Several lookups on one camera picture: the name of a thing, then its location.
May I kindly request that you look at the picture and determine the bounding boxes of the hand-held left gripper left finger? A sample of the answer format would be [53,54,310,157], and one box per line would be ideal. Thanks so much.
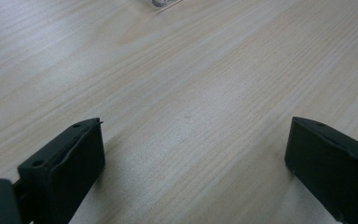
[17,117,106,224]

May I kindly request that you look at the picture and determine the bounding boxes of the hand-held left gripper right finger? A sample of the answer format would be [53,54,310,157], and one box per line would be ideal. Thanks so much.
[283,116,358,224]

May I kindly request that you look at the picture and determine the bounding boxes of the small white object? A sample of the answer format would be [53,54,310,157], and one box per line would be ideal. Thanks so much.
[151,0,181,8]

